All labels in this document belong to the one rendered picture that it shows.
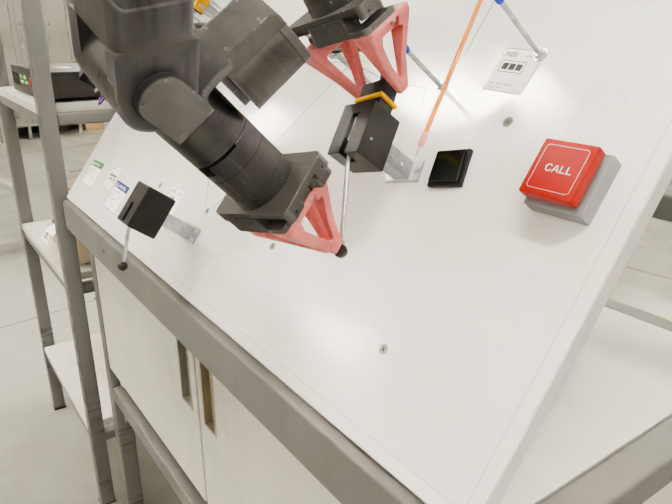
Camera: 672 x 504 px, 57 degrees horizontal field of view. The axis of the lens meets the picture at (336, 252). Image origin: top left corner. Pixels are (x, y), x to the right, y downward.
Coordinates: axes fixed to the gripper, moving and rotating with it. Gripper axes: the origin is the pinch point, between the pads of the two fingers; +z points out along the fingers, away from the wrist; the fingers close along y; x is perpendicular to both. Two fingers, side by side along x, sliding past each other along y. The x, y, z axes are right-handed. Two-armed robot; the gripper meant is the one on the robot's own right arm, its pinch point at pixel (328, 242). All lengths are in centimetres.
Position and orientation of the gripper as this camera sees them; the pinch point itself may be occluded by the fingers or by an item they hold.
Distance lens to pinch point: 58.5
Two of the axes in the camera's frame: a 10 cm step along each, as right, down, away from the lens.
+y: -6.8, -0.6, 7.4
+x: -4.4, 8.3, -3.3
